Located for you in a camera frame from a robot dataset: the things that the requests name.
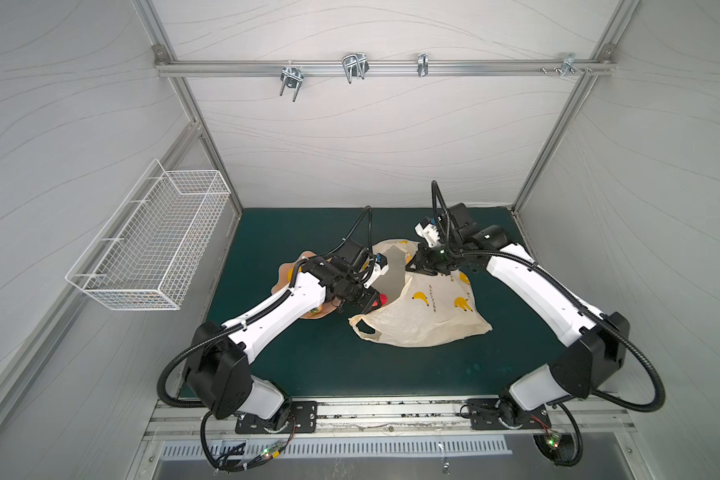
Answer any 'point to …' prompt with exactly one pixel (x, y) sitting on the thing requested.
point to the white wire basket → (148, 254)
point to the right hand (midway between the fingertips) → (406, 266)
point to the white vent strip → (446, 446)
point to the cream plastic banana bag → (420, 305)
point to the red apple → (383, 299)
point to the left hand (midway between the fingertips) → (368, 300)
